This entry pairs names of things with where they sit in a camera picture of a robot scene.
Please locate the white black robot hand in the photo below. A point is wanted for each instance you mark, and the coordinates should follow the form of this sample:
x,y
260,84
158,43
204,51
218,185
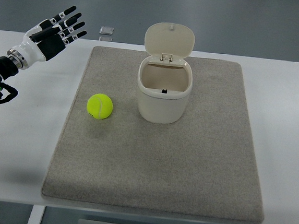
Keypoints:
x,y
47,39

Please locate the yellow tennis ball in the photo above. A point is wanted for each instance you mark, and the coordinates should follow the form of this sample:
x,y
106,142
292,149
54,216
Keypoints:
x,y
99,106

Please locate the clear plastic floor socket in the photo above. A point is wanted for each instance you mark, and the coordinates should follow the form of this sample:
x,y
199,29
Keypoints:
x,y
106,30

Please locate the cream bin with lid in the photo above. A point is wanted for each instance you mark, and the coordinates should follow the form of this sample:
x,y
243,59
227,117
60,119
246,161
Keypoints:
x,y
164,78

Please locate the white left table leg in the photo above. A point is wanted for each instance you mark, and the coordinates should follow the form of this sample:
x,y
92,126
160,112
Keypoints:
x,y
36,214

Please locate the beige felt mat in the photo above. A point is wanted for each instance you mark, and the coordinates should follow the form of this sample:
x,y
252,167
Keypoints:
x,y
203,166

